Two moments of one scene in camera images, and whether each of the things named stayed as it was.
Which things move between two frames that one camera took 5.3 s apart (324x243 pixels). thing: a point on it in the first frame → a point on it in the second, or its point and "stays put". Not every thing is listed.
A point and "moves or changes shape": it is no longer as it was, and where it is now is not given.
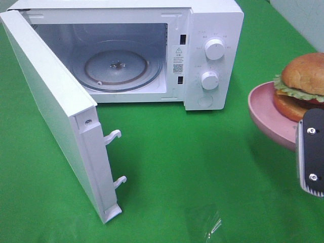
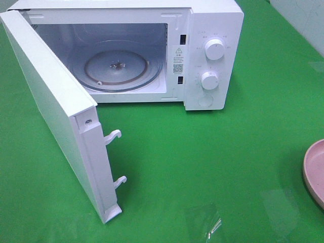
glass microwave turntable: (116, 66) stays put
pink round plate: (274, 125) moves or changes shape
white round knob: (210, 80) stays put
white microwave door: (73, 115) stays put
